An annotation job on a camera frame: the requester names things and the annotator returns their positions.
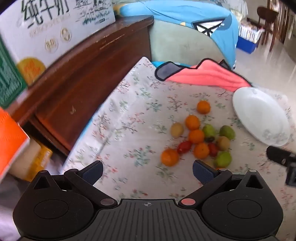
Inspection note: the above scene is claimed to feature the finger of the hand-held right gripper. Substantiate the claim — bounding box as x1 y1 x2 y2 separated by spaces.
266 146 296 167

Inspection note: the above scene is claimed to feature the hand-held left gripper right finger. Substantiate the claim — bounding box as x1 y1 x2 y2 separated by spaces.
179 159 266 207

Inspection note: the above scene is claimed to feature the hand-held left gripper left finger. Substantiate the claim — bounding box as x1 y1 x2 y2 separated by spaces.
33 160 118 208

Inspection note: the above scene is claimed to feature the green jujube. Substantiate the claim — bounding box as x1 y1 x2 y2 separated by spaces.
214 151 232 168
203 124 218 142
219 125 236 140

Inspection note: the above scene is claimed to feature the red tomato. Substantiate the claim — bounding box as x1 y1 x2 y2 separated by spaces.
208 142 219 157
177 141 192 155

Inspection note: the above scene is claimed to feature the brown kiwi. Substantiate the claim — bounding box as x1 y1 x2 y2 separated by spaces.
216 136 231 151
171 122 184 137

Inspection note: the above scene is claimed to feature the white plate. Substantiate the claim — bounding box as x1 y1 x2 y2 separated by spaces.
232 87 290 147

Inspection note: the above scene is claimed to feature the yellow box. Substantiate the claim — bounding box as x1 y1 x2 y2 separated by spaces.
11 138 53 182

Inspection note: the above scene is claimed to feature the floral tablecloth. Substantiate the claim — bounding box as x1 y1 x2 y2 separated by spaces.
61 57 296 209

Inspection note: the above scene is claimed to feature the orange book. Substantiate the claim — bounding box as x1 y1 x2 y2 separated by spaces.
0 108 30 179

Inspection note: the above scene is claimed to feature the pink towel with black trim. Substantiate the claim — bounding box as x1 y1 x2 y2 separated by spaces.
154 59 251 93

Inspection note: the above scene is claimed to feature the dark wooden cabinet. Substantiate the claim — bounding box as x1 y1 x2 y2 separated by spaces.
5 15 154 156

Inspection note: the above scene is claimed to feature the blue plastic bin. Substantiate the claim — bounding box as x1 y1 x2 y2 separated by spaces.
236 36 259 54

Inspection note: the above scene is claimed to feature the white plastic basket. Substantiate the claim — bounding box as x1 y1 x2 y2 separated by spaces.
238 20 264 43

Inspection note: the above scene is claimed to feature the green box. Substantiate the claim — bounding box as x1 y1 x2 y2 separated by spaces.
0 35 28 109

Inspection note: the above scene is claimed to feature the wooden chair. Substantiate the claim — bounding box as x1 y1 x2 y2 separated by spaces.
257 6 279 52

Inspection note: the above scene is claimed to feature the white milk carton box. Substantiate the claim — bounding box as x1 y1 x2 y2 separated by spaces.
0 0 116 86

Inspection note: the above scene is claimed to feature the blue printed cloth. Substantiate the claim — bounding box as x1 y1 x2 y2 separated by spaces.
113 0 239 70

